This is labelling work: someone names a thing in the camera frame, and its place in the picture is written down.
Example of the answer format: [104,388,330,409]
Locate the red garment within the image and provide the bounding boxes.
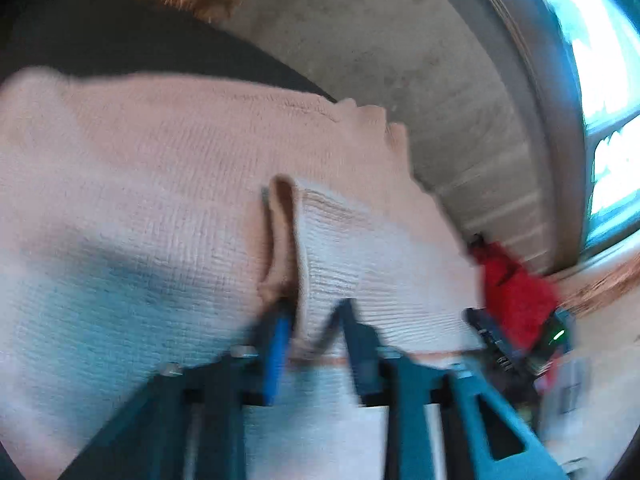
[467,239,562,357]

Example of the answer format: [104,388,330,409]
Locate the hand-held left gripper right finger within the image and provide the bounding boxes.
[334,299,569,480]

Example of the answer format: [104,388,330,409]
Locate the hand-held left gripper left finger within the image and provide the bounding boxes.
[60,300,297,480]

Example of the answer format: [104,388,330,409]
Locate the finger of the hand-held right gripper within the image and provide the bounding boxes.
[462,306,507,367]

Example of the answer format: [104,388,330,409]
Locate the pink knit sweater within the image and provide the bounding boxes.
[0,67,488,480]

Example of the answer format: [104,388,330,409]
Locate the window with wooden frame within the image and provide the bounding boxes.
[450,0,640,273]

